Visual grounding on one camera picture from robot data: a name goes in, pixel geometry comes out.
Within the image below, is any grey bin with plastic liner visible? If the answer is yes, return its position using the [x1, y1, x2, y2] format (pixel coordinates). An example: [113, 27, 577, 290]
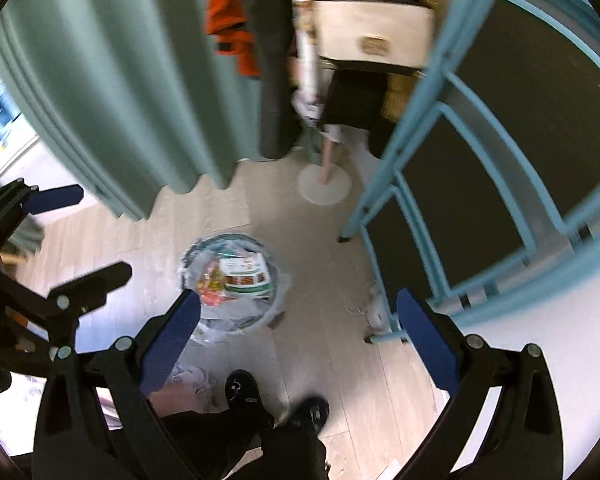
[180, 231, 293, 346]

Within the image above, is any printed plastic wrapper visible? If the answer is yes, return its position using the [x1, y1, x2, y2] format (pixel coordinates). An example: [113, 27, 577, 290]
[216, 251, 276, 302]

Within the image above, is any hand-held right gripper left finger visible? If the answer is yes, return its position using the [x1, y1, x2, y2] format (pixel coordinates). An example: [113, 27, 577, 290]
[31, 290, 216, 480]

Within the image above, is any white plug-in device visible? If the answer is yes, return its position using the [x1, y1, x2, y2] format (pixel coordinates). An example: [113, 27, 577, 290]
[367, 285, 397, 337]

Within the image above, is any black coat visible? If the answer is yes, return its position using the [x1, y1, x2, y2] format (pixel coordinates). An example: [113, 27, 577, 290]
[240, 0, 303, 160]

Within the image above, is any green curtain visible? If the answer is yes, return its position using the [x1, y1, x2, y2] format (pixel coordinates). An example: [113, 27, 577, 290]
[2, 210, 47, 262]
[0, 0, 261, 221]

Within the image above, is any coat rack with round base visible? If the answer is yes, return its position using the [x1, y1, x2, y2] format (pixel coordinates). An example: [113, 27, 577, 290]
[291, 0, 353, 207]

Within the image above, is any orange snack wrapper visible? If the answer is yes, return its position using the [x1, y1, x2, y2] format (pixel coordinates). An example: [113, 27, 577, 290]
[197, 259, 226, 307]

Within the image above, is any tan garment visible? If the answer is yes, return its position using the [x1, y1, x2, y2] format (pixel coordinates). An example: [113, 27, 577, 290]
[380, 0, 453, 123]

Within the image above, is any white handbag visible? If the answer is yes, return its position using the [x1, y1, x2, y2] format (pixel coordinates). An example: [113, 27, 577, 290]
[312, 0, 436, 71]

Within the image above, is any white printed garment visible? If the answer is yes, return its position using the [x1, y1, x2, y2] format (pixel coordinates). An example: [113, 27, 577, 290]
[292, 87, 371, 148]

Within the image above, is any black printed slipper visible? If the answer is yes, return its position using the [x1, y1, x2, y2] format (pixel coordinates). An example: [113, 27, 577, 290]
[289, 396, 331, 436]
[226, 369, 276, 431]

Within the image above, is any pink bed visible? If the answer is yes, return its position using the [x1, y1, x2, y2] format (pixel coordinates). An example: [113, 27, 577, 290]
[147, 362, 223, 416]

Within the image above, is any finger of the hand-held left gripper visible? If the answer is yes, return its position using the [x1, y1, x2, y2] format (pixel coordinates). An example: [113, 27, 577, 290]
[49, 261, 133, 313]
[24, 184, 84, 215]

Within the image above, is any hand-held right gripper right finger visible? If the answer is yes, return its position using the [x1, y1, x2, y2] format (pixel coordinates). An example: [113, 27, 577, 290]
[395, 288, 563, 480]

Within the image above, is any orange jacket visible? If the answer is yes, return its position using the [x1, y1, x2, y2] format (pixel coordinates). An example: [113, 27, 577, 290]
[206, 0, 261, 78]

